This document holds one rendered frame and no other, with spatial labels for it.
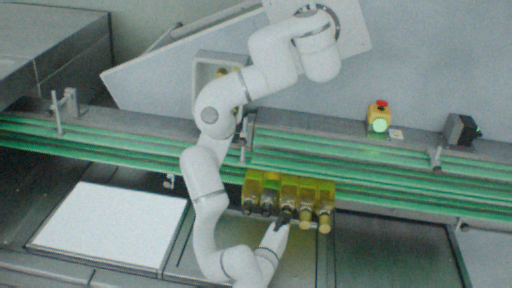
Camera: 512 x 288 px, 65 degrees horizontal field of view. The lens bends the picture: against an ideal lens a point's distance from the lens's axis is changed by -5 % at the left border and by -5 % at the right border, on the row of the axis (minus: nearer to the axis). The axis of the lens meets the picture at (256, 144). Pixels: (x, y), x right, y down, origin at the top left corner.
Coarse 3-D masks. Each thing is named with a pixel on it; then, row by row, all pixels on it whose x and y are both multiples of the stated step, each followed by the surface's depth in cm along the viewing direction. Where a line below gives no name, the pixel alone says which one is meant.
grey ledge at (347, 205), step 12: (336, 204) 153; (348, 204) 152; (360, 204) 151; (372, 204) 150; (408, 216) 151; (420, 216) 150; (432, 216) 150; (444, 216) 149; (456, 216) 148; (480, 228) 149; (492, 228) 149; (504, 228) 148
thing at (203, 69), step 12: (204, 60) 134; (216, 60) 134; (192, 72) 137; (204, 72) 144; (216, 72) 144; (228, 72) 143; (192, 84) 139; (204, 84) 147; (192, 96) 142; (192, 108) 144; (240, 108) 142; (240, 120) 144
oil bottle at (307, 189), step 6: (300, 180) 136; (306, 180) 136; (312, 180) 137; (300, 186) 134; (306, 186) 134; (312, 186) 134; (300, 192) 131; (306, 192) 131; (312, 192) 131; (300, 198) 129; (306, 198) 129; (312, 198) 129; (300, 204) 128; (306, 204) 128; (312, 204) 128; (300, 210) 129; (312, 210) 129
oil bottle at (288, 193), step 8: (288, 176) 137; (296, 176) 138; (280, 184) 138; (288, 184) 134; (296, 184) 134; (280, 192) 130; (288, 192) 130; (296, 192) 131; (280, 200) 129; (288, 200) 128; (296, 200) 129; (280, 208) 130
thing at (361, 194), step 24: (0, 144) 149; (24, 144) 149; (48, 144) 151; (72, 144) 152; (144, 168) 145; (168, 168) 145; (240, 168) 149; (336, 192) 142; (360, 192) 144; (384, 192) 144; (480, 216) 137; (504, 216) 138
